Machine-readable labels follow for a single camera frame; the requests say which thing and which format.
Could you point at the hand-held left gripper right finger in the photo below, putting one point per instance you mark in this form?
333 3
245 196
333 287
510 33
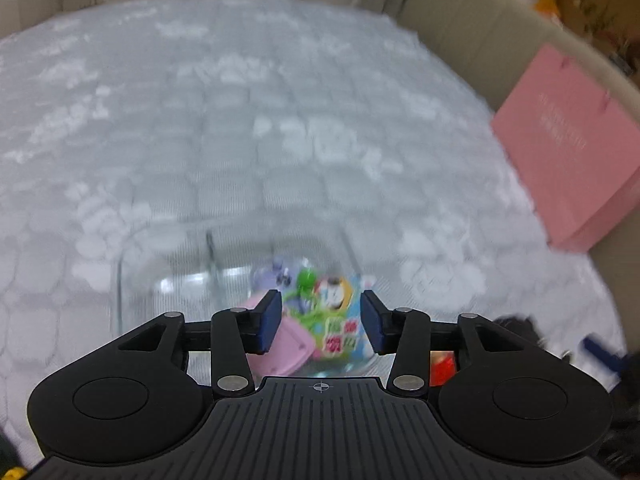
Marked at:
372 322

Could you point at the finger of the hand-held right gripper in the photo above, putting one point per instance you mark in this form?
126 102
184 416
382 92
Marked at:
520 330
602 355

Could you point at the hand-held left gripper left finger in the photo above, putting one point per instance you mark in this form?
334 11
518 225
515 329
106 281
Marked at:
270 320

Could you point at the pink plastic item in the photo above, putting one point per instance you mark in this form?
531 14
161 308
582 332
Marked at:
290 345

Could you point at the colourful cartoon packet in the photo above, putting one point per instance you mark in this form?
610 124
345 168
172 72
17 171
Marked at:
335 330

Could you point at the clear glass container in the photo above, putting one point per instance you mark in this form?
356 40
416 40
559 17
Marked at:
190 290

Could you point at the purple toy figure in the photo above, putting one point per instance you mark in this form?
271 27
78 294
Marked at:
272 275

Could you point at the red item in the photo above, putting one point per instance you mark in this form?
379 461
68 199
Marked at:
442 370

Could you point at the pink paper bag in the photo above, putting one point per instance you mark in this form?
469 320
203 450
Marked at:
565 150

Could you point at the yellow cloth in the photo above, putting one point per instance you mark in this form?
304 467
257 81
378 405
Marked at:
16 473

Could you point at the beige padded headboard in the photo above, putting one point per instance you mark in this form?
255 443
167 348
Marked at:
460 25

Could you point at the pale flower sprigs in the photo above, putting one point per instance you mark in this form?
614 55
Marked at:
597 20

